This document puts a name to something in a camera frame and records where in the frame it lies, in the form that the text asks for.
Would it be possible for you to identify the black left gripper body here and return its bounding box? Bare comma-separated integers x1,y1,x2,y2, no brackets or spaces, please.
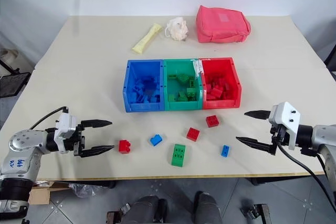
58,124,86,158

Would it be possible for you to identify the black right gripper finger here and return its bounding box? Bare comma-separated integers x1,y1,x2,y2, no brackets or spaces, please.
235,136,276,155
244,110,271,120

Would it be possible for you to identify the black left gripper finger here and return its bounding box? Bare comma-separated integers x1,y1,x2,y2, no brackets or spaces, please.
78,145,116,158
80,119,113,130

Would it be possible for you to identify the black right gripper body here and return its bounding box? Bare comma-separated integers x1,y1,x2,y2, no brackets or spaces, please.
268,125,287,155

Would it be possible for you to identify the red two-stud toy brick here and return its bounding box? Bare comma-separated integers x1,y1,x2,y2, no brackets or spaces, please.
118,139,131,154

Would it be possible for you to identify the small blue toy brick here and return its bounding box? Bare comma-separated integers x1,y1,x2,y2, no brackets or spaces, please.
220,144,231,158

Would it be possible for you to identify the red plastic bin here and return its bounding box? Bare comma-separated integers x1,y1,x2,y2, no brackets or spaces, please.
198,56,243,110

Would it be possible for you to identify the black table foot bar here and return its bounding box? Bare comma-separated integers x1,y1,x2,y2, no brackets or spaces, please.
250,175,326,186

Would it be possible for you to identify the clear plastic bag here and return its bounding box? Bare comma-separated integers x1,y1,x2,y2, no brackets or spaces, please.
68,182,106,198

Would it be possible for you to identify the red square toy brick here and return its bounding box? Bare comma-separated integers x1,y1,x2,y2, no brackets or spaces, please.
205,115,220,129
186,127,201,141

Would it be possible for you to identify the blue plastic bin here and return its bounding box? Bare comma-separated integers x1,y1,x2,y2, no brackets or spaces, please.
123,59,165,113

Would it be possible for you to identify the brown cardboard box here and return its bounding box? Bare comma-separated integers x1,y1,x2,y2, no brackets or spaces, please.
28,180,70,206

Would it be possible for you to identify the white tape label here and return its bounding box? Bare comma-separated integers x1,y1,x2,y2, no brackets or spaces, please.
192,59,205,80

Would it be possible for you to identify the dark grey rounded shape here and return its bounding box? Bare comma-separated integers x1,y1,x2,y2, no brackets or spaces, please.
193,191,220,224
130,195,169,224

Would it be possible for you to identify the green plastic bin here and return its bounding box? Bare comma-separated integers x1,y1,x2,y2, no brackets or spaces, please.
163,58,204,111

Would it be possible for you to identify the long green toy brick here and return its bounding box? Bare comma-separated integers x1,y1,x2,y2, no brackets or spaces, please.
170,143,187,167

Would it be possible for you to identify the green wedge toy brick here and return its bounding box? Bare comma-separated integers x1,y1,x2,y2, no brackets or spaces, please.
176,74,192,85

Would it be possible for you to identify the black mesh stand base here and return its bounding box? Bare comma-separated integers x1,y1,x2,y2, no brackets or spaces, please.
0,71,32,98

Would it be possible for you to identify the pink fabric bag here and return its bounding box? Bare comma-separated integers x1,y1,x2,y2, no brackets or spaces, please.
195,5,252,44

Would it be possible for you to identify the black metal stand leg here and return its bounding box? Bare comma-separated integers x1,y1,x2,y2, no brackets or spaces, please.
0,59,21,75

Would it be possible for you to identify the white round object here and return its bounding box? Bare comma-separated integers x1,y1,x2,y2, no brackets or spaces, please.
0,47,19,63

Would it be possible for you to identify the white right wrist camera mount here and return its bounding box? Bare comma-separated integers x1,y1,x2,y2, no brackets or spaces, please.
268,101,302,151

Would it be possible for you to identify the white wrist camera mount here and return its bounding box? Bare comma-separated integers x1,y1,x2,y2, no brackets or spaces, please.
53,112,79,142
268,101,302,151

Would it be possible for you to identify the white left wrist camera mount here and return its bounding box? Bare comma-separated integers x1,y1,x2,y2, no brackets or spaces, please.
53,112,79,142

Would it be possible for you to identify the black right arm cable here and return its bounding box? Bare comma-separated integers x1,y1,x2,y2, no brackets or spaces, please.
277,140,336,206

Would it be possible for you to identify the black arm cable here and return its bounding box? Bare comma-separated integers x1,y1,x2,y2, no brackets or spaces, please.
28,106,69,131
277,140,336,206

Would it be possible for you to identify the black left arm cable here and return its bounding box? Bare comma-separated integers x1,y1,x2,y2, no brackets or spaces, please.
28,106,69,131

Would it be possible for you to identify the black metal bracket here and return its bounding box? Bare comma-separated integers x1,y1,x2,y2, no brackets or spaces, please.
241,203,271,224
106,202,132,224

